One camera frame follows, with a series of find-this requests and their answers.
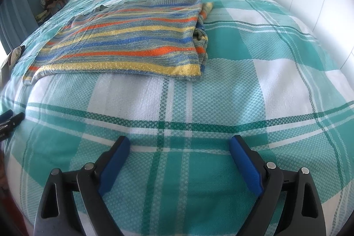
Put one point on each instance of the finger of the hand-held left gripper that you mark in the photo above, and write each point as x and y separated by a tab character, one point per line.
15	119
7	115

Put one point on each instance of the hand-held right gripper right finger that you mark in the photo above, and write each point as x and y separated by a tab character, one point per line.
246	164

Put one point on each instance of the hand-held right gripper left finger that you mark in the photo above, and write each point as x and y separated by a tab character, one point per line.
114	164

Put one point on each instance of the striped knitted sweater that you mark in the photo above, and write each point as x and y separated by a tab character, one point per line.
124	39

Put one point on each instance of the teal plaid bedspread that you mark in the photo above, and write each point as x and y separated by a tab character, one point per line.
193	114

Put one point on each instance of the blue curtain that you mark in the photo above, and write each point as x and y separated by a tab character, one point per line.
19	1

